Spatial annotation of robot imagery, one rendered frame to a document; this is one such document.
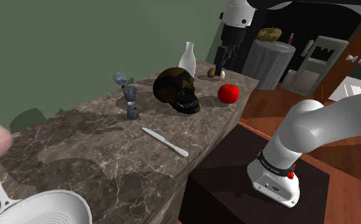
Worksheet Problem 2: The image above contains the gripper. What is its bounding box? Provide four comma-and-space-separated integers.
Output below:
214, 24, 246, 77

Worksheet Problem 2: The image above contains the red tomato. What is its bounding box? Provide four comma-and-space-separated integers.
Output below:
217, 83, 240, 105

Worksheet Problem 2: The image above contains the white glass bottle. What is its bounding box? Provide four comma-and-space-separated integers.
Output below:
178, 41, 197, 78

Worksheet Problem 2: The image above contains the grey round draped table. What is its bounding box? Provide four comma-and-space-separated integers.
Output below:
241, 27, 297, 92

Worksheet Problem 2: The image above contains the dark skull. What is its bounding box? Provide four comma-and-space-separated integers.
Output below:
152, 67, 201, 115

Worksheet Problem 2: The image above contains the grey green cabinet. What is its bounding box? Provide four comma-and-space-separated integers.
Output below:
280, 35, 350, 97

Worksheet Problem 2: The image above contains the grey blue figurine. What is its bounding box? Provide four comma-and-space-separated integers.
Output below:
113, 71, 140, 121

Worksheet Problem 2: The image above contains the silver table knife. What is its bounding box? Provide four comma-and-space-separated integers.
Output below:
140, 127, 190, 158

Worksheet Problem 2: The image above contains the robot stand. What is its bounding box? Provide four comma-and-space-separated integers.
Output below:
178, 123, 330, 224

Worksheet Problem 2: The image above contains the white frying pan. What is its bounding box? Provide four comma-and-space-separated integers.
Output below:
0, 172, 93, 224

